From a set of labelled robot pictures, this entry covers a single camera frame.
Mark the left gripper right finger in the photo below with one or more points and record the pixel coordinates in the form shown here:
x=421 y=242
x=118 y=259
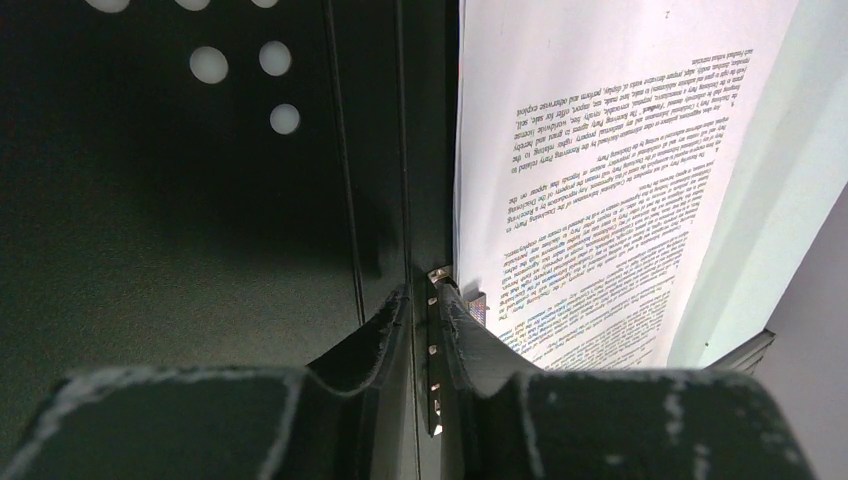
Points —
x=626 y=424

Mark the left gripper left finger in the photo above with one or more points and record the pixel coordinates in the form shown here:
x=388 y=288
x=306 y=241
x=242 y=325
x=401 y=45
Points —
x=339 y=417

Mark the red and black folder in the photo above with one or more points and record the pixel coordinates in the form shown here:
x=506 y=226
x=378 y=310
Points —
x=218 y=183

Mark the printed white paper sheets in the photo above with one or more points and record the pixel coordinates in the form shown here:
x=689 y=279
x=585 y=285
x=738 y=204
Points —
x=595 y=144

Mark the silver folder clip mechanism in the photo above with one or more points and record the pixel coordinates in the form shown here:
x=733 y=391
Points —
x=462 y=359

